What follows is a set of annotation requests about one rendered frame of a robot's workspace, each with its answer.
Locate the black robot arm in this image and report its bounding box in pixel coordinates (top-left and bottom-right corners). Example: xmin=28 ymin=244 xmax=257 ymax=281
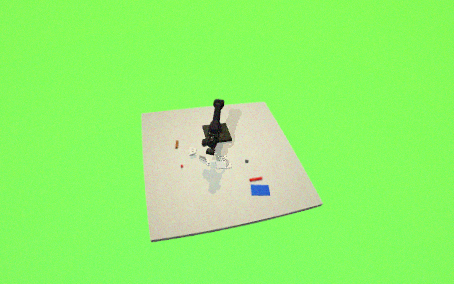
xmin=202 ymin=98 xmax=225 ymax=148

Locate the blue flat plate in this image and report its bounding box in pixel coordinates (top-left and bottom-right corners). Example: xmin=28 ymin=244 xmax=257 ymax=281
xmin=251 ymin=184 xmax=270 ymax=196

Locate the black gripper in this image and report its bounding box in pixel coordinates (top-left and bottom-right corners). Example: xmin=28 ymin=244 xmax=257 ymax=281
xmin=206 ymin=137 xmax=219 ymax=155

